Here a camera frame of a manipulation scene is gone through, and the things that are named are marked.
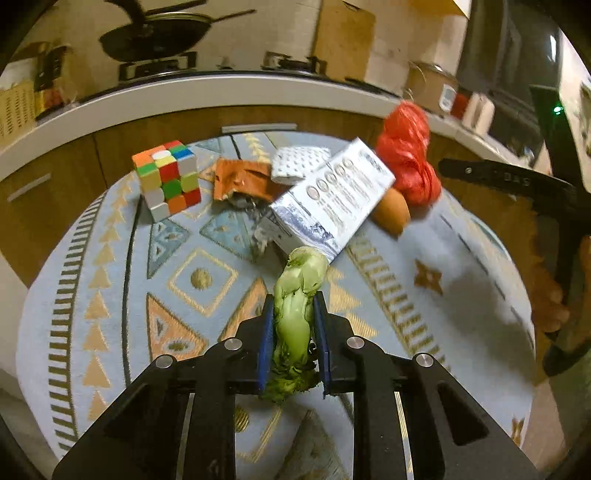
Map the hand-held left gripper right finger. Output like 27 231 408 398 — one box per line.
315 292 541 480

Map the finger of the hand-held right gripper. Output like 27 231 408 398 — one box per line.
438 158 576 205

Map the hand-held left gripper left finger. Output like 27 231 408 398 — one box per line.
53 294 276 480

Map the green bok choy stalk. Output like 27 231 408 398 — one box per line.
259 246 329 405

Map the person's right hand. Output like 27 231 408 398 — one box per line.
530 222 572 334

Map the white cup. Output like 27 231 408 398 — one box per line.
462 92 496 130

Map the small red container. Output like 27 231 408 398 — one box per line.
450 92 472 119

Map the red plastic bag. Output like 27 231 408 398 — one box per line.
374 102 443 208

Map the black kitchen appliance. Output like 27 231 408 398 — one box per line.
456 0 563 158

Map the orange-brown round fruit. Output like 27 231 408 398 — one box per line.
372 188 411 235

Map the brown round pot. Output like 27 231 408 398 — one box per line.
405 60 461 114

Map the patterned light blue tablecloth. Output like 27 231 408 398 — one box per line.
16 131 539 480

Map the silver printed carton box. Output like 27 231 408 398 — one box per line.
256 137 397 267

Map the orange snack wrapper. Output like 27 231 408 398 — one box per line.
212 158 288 205

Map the white dotted tissue packet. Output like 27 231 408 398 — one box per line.
271 147 331 186

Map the colourful puzzle cube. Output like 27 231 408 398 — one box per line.
131 140 202 223

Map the wooden cutting board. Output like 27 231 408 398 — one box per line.
313 0 376 59

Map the gas stove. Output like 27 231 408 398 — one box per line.
117 50 329 82

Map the black wok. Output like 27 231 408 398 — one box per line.
99 8 257 64

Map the dark seasoning jar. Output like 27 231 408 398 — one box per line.
34 43 71 117

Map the yellow woven basket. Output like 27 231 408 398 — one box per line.
0 78 38 140

